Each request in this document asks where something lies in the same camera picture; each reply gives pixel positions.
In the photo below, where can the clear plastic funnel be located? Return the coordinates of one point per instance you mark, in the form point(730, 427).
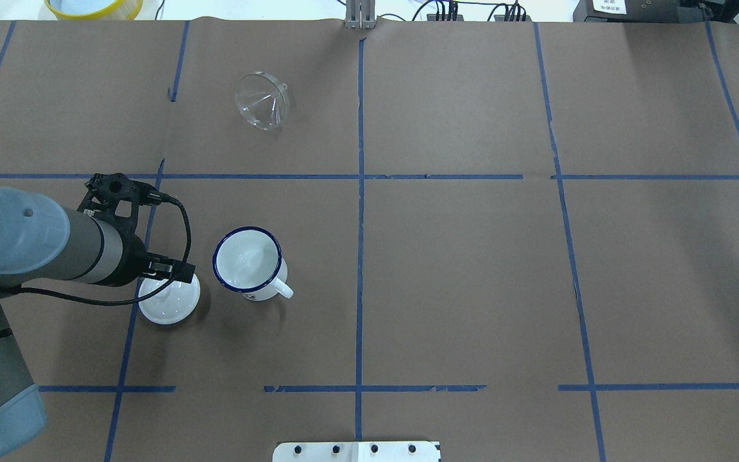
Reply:
point(263, 100)

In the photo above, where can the black computer box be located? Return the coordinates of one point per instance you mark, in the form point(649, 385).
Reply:
point(664, 12)

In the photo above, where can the white enamel mug blue rim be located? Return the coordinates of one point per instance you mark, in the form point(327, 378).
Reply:
point(250, 261)

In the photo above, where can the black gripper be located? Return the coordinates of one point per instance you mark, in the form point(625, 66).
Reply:
point(131, 259)

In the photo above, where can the white ceramic lid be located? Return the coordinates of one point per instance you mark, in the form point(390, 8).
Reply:
point(173, 304)

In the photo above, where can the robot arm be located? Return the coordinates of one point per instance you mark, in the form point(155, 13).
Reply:
point(95, 244)

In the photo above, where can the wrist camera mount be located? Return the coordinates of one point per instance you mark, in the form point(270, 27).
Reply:
point(116, 199)

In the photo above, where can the yellow rimmed round container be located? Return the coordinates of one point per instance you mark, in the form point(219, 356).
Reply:
point(95, 10)

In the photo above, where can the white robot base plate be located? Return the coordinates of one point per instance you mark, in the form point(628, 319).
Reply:
point(358, 451)

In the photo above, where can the aluminium frame post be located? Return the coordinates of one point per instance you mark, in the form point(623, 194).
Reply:
point(360, 14)

